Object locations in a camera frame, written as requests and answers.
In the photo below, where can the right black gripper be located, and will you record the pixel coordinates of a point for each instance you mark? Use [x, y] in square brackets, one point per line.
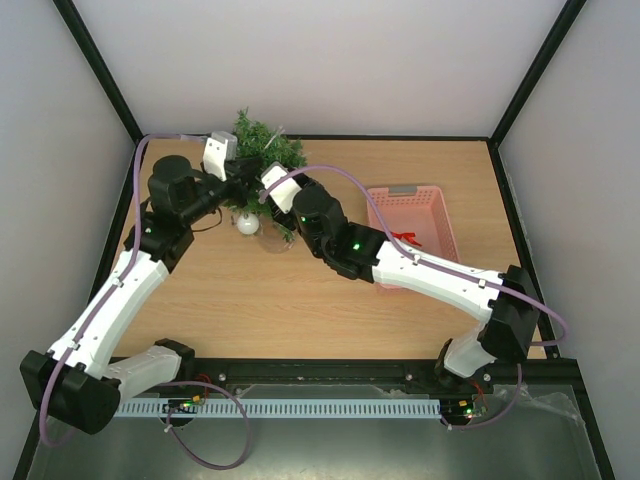
[279, 214]

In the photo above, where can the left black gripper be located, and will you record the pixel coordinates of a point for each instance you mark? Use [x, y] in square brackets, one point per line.
[241, 181]

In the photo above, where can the small green christmas tree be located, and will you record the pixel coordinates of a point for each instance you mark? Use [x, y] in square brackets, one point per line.
[271, 237]

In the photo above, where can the white ball ornament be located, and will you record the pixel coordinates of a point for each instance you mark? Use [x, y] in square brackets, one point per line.
[248, 224]

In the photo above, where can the clear string lights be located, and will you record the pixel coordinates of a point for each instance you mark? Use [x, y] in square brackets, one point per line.
[258, 140]

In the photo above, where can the pink plastic basket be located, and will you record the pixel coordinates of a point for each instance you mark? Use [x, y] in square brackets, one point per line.
[420, 209]

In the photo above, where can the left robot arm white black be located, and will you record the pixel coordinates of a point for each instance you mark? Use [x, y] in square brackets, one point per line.
[76, 382]

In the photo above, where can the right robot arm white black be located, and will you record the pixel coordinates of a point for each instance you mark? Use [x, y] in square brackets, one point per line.
[499, 301]

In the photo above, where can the red ribbon bow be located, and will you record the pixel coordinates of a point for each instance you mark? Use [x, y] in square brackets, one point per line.
[408, 238]

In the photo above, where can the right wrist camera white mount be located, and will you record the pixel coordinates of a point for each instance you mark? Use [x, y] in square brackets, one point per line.
[278, 187]

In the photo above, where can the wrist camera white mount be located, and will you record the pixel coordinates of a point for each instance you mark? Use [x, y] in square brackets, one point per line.
[220, 147]
[278, 187]

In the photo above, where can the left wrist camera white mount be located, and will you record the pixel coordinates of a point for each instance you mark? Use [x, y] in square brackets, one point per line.
[220, 147]

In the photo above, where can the light blue cable duct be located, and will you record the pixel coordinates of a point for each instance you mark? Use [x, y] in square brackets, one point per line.
[284, 408]

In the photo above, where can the black aluminium rail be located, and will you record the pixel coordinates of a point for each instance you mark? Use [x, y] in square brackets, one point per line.
[410, 376]

